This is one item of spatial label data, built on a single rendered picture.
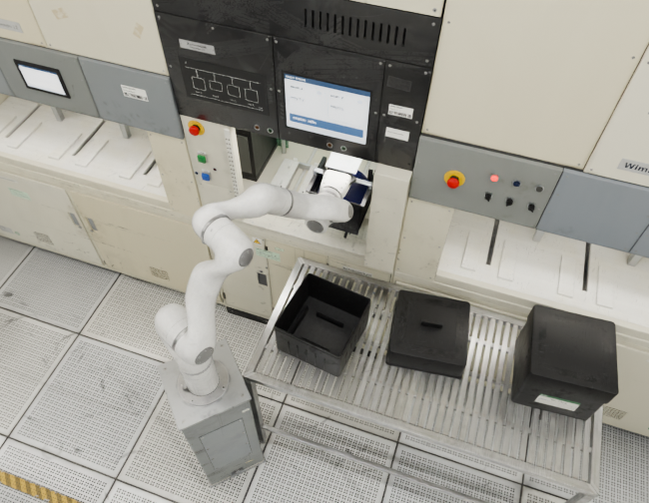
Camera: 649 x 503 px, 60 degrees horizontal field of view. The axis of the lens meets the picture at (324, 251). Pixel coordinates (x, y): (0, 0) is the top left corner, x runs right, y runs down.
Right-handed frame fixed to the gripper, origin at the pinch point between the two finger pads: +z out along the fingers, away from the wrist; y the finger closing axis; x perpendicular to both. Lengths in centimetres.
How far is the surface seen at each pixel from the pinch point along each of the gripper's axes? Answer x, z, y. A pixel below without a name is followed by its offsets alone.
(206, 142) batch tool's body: 4, -9, -52
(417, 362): -43, -47, 47
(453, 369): -43, -45, 60
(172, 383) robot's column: -49, -83, -38
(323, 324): -48, -41, 7
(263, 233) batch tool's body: -42, -10, -32
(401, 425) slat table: -49, -70, 47
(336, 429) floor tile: -125, -52, 20
